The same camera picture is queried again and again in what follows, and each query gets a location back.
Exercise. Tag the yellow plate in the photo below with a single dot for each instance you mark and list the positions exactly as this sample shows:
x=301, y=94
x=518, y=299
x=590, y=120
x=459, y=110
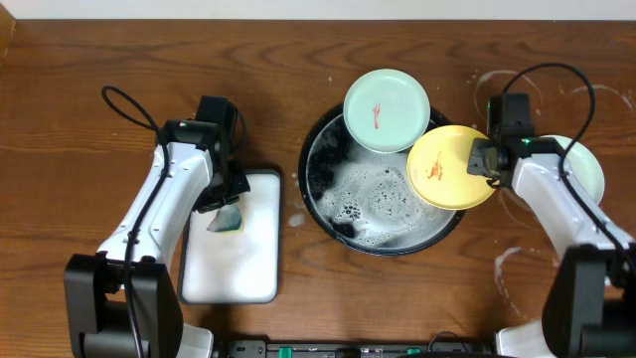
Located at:
x=437, y=169

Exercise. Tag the mint green plate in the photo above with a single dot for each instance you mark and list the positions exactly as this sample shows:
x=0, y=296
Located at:
x=386, y=110
x=588, y=171

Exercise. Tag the green yellow sponge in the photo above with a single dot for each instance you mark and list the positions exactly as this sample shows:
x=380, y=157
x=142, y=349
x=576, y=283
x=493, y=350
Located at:
x=227, y=219

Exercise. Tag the black rectangular foam tray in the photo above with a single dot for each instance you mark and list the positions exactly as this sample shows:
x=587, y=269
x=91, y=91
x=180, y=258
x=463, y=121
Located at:
x=240, y=266

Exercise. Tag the round black wash tray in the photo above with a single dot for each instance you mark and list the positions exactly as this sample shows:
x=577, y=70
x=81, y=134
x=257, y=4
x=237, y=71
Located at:
x=362, y=198

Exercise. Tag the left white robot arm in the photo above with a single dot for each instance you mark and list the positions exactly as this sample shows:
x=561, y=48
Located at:
x=121, y=301

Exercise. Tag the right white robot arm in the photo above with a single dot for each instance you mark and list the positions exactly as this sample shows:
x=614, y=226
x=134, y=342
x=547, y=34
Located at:
x=590, y=309

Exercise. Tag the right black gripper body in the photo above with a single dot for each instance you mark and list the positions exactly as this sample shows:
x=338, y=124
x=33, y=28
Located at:
x=479, y=158

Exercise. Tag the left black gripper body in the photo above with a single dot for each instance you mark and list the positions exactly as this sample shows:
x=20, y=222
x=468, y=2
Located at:
x=222, y=194

